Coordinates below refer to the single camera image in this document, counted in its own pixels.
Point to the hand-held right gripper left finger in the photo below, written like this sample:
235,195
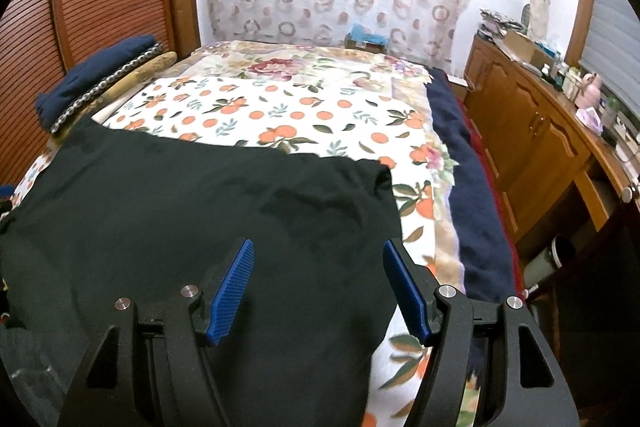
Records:
232,292

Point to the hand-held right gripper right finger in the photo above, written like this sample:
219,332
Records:
405,292

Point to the black t-shirt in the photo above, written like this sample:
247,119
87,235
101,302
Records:
175,232

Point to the navy blue blanket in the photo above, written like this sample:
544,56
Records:
475,187

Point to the white bin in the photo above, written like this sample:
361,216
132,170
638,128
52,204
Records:
542,264

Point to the orange print bedsheet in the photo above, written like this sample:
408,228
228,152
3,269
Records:
300,117

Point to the wooden cabinet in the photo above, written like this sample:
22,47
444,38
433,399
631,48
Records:
530,122

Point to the woven roll pillow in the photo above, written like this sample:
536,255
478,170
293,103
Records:
150,67

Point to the beaded seat mat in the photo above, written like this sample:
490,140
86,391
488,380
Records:
100,89

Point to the navy blue pillow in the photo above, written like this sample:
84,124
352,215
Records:
90,77

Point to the pink plush toy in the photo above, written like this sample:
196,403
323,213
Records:
590,107

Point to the white bottle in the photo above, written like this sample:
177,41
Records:
572,82

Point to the cardboard box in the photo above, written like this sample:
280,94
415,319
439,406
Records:
520,47

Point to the green bottle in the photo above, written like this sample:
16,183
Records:
611,112

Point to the pile of patterned cloth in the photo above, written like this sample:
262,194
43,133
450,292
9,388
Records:
500,21

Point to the window blind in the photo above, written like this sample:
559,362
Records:
615,32

